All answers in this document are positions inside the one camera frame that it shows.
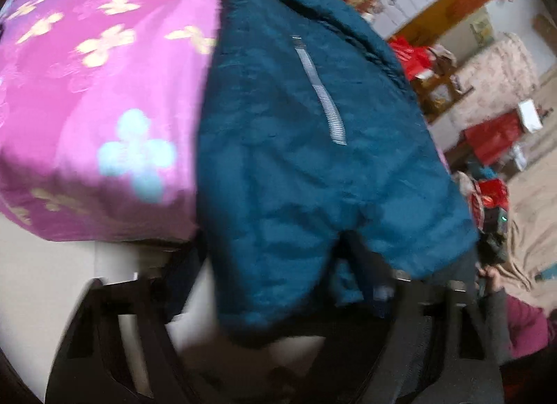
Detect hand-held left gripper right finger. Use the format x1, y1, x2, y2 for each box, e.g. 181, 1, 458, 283
383, 274, 505, 404

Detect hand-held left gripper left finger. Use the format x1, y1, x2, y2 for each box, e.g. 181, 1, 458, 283
44, 276, 210, 404

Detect teal puffer jacket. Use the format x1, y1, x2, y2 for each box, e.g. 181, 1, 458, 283
165, 0, 480, 349

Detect person's right forearm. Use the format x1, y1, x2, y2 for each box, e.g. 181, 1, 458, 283
479, 288, 514, 365

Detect person's right hand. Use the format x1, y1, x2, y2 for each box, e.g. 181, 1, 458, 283
478, 266, 504, 300

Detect red patterned bag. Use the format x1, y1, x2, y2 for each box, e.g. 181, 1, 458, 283
470, 178, 510, 231

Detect beige blanket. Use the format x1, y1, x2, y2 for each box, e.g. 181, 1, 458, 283
496, 160, 557, 294

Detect white bed base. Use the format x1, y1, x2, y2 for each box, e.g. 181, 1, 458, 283
0, 208, 227, 391

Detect person's magenta sweater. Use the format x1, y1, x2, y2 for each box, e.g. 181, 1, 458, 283
505, 295, 557, 361

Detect white box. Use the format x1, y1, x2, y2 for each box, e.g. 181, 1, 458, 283
518, 100, 544, 134

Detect pale floral curtain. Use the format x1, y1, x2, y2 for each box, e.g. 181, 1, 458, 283
429, 32, 542, 161

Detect wooden chair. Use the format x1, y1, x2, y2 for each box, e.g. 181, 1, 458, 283
411, 45, 475, 124

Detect red shopping bag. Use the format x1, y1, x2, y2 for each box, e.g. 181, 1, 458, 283
387, 35, 436, 82

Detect pink floral bedsheet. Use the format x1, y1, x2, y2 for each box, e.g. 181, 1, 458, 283
0, 0, 244, 245

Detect wall poster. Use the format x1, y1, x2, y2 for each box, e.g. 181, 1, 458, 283
470, 13, 497, 49

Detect orange wooden wall panel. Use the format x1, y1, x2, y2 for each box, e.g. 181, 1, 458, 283
392, 0, 514, 50

